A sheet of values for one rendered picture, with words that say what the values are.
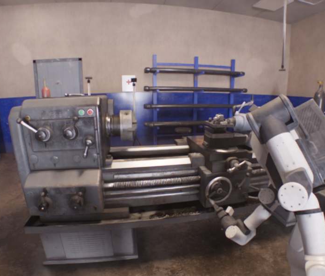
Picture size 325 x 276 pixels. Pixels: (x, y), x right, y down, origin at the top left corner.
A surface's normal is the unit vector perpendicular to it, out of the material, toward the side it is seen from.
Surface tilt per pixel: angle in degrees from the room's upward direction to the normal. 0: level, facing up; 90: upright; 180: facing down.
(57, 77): 90
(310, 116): 63
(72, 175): 32
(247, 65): 90
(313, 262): 36
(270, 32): 90
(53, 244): 90
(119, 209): 0
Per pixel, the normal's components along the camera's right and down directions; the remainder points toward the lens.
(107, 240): 0.18, 0.24
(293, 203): -0.65, -0.29
